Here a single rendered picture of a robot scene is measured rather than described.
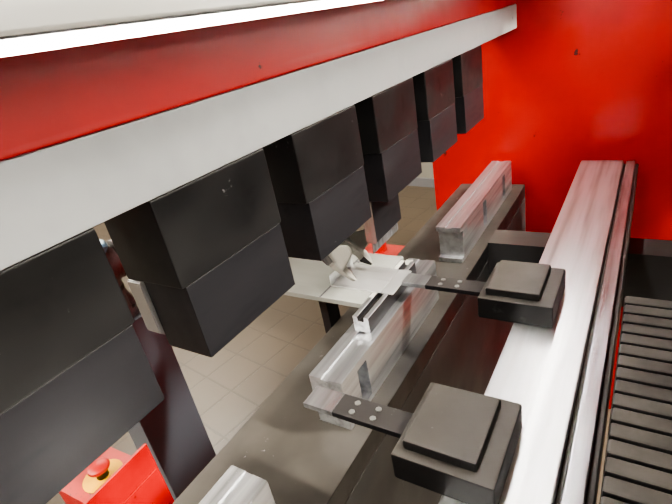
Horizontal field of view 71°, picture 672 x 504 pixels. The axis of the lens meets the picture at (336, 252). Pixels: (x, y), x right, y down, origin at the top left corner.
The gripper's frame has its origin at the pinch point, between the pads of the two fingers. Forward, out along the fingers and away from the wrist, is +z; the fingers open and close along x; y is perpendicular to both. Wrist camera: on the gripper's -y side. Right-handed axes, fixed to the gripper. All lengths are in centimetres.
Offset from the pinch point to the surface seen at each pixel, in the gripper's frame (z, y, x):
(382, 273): 3.9, 2.0, 2.2
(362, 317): 6.2, 3.1, -10.6
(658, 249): 42, 28, 45
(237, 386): 8, -149, 44
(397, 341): 14.3, 0.6, -5.8
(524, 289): 18.5, 24.6, -2.3
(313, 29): -25.4, 35.2, -16.0
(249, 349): -1, -159, 69
